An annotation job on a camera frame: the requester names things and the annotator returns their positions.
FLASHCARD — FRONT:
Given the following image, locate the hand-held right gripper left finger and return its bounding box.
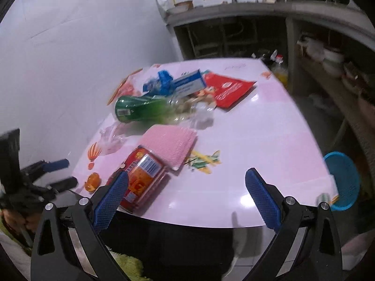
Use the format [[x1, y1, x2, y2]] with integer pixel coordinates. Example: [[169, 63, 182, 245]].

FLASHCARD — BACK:
[[31, 170, 130, 281]]

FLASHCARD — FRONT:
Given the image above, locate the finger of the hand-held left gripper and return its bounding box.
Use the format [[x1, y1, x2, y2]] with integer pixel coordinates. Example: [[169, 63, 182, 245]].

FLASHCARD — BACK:
[[20, 159, 70, 180], [44, 177, 78, 196]]

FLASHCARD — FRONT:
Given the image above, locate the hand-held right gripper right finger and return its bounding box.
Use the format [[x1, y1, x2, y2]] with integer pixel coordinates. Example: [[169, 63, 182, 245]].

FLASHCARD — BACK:
[[244, 167, 343, 281]]

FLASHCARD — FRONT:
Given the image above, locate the red biscuit packet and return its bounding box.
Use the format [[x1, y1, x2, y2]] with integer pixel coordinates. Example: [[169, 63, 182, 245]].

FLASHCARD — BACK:
[[106, 146, 171, 214]]

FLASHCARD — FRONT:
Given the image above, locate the clear plastic wrapper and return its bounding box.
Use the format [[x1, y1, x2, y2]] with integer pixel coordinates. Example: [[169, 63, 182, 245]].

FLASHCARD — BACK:
[[100, 123, 127, 154]]

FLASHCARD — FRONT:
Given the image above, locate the pink textured cloth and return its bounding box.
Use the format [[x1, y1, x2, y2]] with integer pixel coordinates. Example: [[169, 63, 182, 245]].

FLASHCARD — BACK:
[[139, 124, 198, 172]]

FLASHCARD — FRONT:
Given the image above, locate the blue plastic basket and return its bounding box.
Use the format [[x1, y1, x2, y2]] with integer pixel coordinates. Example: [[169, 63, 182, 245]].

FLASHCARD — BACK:
[[323, 152, 361, 211]]

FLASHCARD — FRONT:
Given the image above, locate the green plastic bottle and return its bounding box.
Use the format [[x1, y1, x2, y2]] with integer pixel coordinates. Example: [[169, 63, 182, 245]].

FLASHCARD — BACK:
[[114, 94, 216, 129]]

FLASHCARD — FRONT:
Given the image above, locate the clear red-edged wrapper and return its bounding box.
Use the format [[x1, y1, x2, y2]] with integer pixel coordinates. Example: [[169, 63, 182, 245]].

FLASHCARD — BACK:
[[107, 69, 144, 106]]

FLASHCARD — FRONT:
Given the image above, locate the tan paper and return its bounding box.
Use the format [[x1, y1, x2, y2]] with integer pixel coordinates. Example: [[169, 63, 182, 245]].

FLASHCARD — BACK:
[[176, 94, 219, 115]]

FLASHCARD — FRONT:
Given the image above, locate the red snack bag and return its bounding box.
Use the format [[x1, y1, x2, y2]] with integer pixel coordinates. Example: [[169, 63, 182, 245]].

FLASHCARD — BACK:
[[195, 73, 258, 112]]

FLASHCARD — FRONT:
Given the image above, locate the blue plastic wrapper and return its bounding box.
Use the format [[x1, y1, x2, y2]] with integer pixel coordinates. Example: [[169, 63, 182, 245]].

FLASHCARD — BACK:
[[143, 70, 174, 96]]

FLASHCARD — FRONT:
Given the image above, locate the blue white toothpaste box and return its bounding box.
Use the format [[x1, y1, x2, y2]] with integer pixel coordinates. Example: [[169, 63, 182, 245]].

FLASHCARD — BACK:
[[171, 70, 207, 100]]

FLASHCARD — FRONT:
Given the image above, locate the person's left hand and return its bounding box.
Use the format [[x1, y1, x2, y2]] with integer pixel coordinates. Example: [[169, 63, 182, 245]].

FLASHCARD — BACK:
[[0, 209, 40, 240]]

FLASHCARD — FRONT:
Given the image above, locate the white shoe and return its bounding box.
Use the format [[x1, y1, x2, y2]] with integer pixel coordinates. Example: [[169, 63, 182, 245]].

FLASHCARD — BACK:
[[223, 211, 248, 278]]

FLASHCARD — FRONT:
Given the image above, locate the printed table cover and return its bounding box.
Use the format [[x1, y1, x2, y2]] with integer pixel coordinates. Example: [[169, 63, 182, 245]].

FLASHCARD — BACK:
[[72, 59, 340, 228]]

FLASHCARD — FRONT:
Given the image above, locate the green fuzzy rug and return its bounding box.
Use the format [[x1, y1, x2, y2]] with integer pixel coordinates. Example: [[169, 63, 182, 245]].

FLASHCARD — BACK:
[[108, 247, 150, 281]]

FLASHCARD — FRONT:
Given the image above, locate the cooking oil bottle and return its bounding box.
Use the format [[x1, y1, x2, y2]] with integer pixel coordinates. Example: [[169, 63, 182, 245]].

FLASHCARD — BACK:
[[271, 54, 289, 87]]

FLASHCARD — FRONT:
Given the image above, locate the stack of white bowls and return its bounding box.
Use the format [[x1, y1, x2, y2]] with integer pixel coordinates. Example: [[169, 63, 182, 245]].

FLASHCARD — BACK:
[[322, 48, 345, 76]]

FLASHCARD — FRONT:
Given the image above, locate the concrete kitchen counter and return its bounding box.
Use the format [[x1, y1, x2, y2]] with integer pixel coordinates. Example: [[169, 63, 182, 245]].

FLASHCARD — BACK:
[[165, 0, 375, 188]]

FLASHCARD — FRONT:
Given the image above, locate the brown bowl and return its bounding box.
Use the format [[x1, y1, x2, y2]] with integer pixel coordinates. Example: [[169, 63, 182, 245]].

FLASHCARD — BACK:
[[173, 0, 194, 12]]

